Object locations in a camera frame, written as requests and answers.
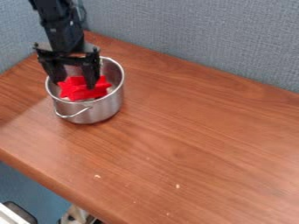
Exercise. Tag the red plastic block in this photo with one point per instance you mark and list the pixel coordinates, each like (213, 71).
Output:
(75, 90)

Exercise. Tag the metal pot with handle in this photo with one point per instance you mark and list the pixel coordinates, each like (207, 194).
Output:
(97, 109)

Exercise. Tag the white object under table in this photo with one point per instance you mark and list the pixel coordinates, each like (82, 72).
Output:
(78, 216)

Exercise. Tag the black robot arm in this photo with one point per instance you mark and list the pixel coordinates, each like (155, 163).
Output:
(58, 13)

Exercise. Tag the black and silver equipment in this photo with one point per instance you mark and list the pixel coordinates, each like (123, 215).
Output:
(13, 214)

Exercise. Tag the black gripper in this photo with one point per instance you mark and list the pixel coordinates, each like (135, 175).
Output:
(69, 49)

